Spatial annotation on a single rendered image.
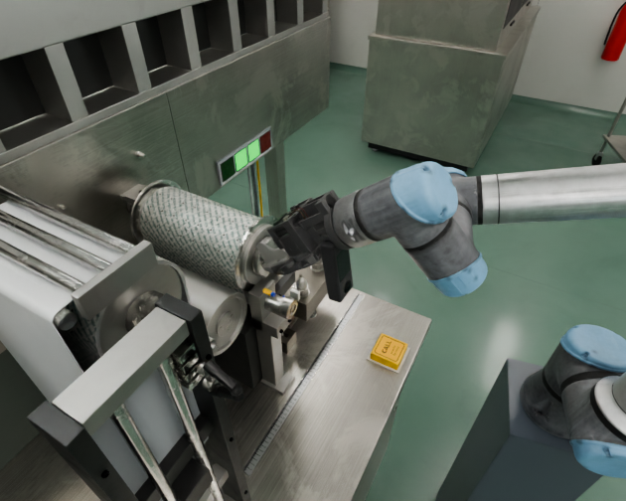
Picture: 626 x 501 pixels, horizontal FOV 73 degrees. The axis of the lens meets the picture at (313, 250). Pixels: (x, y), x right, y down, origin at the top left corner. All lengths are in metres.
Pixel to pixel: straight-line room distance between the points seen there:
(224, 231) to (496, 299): 2.04
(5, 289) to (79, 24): 0.47
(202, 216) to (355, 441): 0.55
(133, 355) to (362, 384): 0.68
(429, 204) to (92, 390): 0.38
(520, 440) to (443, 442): 0.98
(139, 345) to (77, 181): 0.50
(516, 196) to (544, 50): 4.48
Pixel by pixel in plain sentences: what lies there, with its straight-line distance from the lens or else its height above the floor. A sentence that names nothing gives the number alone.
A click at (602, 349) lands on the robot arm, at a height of 1.13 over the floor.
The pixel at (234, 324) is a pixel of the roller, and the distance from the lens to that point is 0.82.
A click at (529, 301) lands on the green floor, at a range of 2.67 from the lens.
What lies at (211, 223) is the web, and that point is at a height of 1.31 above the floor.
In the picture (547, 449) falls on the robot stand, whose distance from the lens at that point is 1.09.
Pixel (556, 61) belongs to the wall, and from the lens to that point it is 5.14.
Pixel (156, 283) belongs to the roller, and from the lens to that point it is 0.61.
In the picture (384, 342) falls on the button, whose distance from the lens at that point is 1.07.
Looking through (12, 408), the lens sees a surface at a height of 1.01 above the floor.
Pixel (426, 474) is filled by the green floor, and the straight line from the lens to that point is 1.95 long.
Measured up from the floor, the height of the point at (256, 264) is 1.26.
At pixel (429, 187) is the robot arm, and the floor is 1.51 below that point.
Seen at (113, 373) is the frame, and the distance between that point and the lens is 0.43.
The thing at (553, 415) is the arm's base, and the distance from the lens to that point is 1.05.
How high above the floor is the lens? 1.77
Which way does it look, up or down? 41 degrees down
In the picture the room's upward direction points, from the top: straight up
